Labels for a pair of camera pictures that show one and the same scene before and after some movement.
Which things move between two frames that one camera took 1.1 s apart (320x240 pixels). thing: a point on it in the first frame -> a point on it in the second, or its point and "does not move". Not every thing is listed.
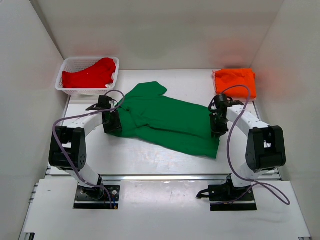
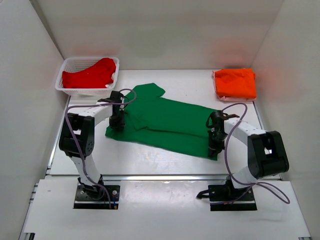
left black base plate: [102, 196] does not move
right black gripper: [217, 132] -> [214, 149]
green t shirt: [145, 114] does not move
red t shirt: [96, 76] does not move
